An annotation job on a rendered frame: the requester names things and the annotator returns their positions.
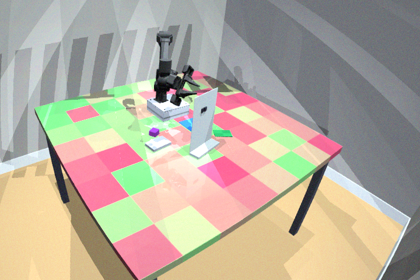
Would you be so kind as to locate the blue square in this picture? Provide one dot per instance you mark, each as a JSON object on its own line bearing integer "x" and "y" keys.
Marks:
{"x": 187, "y": 123}

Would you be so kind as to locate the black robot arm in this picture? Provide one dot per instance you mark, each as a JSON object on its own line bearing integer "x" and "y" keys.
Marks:
{"x": 164, "y": 38}

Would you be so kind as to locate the green flat slab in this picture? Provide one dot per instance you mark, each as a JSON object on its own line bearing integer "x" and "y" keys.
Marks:
{"x": 222, "y": 133}

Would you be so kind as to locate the dark grey panel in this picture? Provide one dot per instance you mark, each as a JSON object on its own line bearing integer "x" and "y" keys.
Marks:
{"x": 202, "y": 122}

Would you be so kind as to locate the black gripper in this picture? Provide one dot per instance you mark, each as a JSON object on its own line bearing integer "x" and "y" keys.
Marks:
{"x": 180, "y": 92}

